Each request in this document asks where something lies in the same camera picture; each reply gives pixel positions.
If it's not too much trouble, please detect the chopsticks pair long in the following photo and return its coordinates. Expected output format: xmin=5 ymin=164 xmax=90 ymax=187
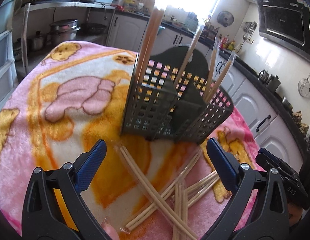
xmin=134 ymin=7 xmax=165 ymax=83

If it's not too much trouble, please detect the plastic drawer cabinet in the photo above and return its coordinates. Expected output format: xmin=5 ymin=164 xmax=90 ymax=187
xmin=0 ymin=0 xmax=18 ymax=109

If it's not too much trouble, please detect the small wall fan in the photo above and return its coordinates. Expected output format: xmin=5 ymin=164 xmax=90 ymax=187
xmin=217 ymin=11 xmax=234 ymax=28

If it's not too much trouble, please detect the person left hand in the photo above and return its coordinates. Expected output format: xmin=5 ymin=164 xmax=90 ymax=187
xmin=101 ymin=217 xmax=120 ymax=240

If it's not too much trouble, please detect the black kettle on counter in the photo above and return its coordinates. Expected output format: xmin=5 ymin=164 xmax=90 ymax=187
xmin=266 ymin=75 xmax=281 ymax=93

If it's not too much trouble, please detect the steel stock pot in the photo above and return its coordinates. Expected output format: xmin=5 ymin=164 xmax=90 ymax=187
xmin=49 ymin=18 xmax=80 ymax=46

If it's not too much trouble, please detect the steel shelf rack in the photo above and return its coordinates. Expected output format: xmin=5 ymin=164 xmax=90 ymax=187
xmin=12 ymin=4 xmax=115 ymax=82

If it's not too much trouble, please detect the pink cartoon bear blanket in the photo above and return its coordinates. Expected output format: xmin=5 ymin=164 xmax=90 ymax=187
xmin=0 ymin=41 xmax=268 ymax=240

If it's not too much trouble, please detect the hanging wire skimmer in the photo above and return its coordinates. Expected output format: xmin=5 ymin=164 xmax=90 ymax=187
xmin=298 ymin=73 xmax=310 ymax=97

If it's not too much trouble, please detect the black range hood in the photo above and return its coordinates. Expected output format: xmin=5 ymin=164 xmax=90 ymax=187
xmin=255 ymin=0 xmax=310 ymax=62

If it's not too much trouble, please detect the chopsticks pair crossing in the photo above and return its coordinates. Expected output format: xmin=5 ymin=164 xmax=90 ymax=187
xmin=119 ymin=146 xmax=197 ymax=239

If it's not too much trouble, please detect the dark green utensil basket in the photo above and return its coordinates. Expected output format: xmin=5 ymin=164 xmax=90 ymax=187
xmin=121 ymin=46 xmax=234 ymax=145

